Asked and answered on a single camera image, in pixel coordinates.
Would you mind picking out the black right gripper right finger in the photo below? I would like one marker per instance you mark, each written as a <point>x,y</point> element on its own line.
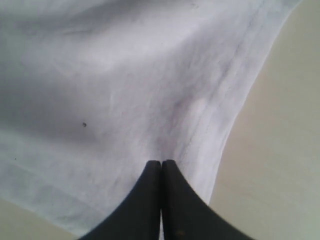
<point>186,216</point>

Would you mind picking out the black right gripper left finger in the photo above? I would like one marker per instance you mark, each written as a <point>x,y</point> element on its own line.
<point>138,216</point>

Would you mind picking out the white t-shirt red lettering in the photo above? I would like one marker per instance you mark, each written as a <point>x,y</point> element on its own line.
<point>90,90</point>

